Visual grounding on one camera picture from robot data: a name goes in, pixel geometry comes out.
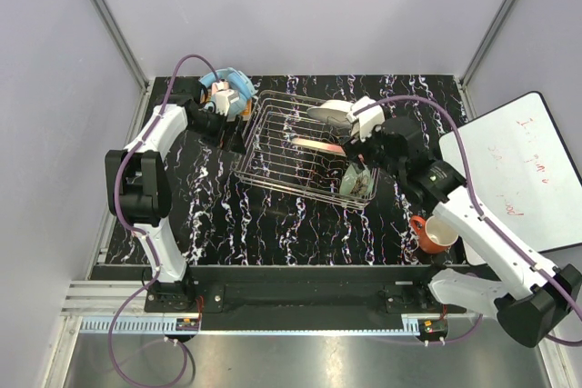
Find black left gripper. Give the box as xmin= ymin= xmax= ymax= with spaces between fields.
xmin=187 ymin=106 xmax=246 ymax=155

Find green ceramic bowl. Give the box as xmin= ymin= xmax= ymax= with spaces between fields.
xmin=339 ymin=164 xmax=376 ymax=199

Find white paper plate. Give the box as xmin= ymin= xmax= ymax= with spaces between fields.
xmin=306 ymin=100 xmax=353 ymax=127

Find wire dish rack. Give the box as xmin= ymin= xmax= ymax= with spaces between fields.
xmin=235 ymin=90 xmax=379 ymax=210

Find pink and cream plate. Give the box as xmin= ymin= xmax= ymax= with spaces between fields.
xmin=292 ymin=137 xmax=346 ymax=157

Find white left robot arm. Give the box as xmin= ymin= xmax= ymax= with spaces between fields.
xmin=105 ymin=71 xmax=256 ymax=312

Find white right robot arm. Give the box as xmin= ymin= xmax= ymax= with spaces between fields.
xmin=342 ymin=114 xmax=581 ymax=348

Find wooden board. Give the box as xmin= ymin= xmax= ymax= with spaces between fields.
xmin=240 ymin=102 xmax=252 ymax=120

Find small pink box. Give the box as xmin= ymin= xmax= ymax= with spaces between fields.
xmin=211 ymin=81 xmax=230 ymax=95

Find blue headphones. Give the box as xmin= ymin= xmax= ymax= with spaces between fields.
xmin=200 ymin=67 xmax=256 ymax=120

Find orange ceramic mug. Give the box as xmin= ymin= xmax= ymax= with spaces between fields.
xmin=409 ymin=215 xmax=459 ymax=254

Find white whiteboard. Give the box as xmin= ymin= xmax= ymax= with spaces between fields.
xmin=439 ymin=92 xmax=581 ymax=266

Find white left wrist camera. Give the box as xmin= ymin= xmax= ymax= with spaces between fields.
xmin=211 ymin=89 xmax=241 ymax=117

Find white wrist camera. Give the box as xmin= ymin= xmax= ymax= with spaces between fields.
xmin=346 ymin=96 xmax=386 ymax=142
xmin=211 ymin=89 xmax=241 ymax=117

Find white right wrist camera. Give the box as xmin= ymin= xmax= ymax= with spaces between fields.
xmin=346 ymin=96 xmax=386 ymax=142

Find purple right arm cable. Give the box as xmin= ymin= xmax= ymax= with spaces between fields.
xmin=354 ymin=95 xmax=582 ymax=346

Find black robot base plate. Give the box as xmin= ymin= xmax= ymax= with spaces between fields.
xmin=145 ymin=265 xmax=460 ymax=334

